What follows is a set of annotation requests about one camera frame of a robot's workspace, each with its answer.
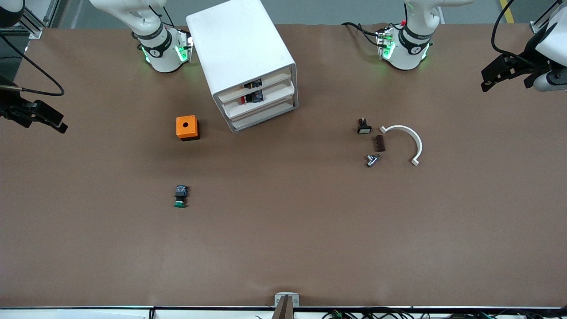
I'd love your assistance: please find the orange button box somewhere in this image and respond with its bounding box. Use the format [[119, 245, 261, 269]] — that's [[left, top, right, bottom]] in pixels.
[[176, 115, 200, 141]]

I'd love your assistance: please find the aluminium frame profile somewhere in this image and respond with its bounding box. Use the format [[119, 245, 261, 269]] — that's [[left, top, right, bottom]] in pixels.
[[529, 0, 561, 34], [20, 0, 60, 39]]

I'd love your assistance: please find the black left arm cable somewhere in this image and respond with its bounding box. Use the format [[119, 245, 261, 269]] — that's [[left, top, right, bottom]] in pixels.
[[490, 0, 532, 60]]

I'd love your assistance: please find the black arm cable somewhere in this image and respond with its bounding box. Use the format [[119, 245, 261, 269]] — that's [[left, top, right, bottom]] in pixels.
[[0, 35, 65, 96], [490, 0, 532, 60]]

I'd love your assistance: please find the white drawer with black part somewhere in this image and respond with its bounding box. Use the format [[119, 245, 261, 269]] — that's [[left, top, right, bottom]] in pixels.
[[218, 66, 294, 103]]

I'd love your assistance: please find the large white drawer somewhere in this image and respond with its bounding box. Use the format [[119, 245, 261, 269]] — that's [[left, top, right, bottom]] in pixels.
[[229, 100, 298, 132]]

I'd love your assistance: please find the white drawer cabinet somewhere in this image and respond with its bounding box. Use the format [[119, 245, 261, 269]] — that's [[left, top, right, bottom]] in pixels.
[[186, 0, 298, 132]]

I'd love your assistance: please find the black right base cable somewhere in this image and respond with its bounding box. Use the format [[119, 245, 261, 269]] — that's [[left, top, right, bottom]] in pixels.
[[148, 4, 175, 28]]

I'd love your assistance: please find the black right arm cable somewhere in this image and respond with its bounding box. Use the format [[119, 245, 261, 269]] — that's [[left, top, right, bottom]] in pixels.
[[0, 35, 65, 96]]

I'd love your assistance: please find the brown camera post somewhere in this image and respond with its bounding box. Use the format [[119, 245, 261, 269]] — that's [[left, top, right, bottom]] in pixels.
[[272, 296, 293, 319]]

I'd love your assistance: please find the white curved bracket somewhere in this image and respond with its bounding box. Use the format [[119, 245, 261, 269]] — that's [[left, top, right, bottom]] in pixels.
[[380, 125, 423, 167]]

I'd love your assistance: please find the white drawer with red button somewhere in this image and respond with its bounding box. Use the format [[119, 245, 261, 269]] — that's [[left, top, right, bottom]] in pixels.
[[223, 84, 296, 119]]

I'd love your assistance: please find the black cable bundle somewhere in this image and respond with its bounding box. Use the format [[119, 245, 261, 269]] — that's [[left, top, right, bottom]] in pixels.
[[323, 308, 567, 319]]

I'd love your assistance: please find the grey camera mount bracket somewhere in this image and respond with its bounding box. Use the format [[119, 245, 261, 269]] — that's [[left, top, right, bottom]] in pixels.
[[274, 292, 300, 307]]

